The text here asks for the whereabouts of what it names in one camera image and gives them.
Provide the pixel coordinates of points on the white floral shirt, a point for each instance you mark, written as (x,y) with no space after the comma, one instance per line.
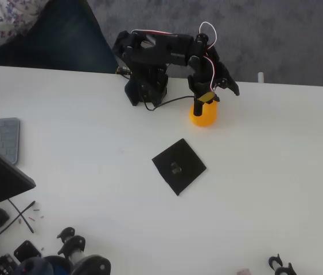
(12,17)

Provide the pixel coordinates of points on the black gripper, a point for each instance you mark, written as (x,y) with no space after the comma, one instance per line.
(201,89)

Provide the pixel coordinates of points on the small black hook clamp jaw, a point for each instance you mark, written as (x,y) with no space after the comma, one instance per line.
(67,233)

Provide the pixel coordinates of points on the black stick camera yellow tape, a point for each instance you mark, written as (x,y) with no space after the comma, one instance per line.
(198,109)

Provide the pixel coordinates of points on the black plate with holes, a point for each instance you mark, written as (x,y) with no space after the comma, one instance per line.
(27,251)

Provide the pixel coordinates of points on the dark round cap red dot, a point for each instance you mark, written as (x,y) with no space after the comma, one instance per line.
(35,266)

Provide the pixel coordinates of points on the large black hook clamp jaw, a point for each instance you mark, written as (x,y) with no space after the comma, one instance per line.
(75,245)

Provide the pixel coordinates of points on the yellow rubber duck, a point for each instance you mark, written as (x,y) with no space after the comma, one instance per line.
(207,117)

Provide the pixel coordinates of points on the small white post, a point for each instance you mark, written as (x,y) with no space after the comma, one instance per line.
(260,77)

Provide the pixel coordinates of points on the black round clamp pad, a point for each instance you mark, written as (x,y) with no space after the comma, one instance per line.
(92,265)

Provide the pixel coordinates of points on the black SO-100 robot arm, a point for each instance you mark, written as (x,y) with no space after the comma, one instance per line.
(164,48)

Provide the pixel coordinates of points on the black square pad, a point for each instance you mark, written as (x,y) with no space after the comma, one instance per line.
(184,177)

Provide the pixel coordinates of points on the seated person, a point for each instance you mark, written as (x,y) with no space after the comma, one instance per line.
(63,43)

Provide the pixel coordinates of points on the motor controller board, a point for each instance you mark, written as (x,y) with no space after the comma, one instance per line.
(124,71)

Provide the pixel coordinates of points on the black electronics board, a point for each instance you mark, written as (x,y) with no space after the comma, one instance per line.
(6,262)

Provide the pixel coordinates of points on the black clamp body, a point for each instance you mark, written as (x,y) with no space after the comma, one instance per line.
(288,270)

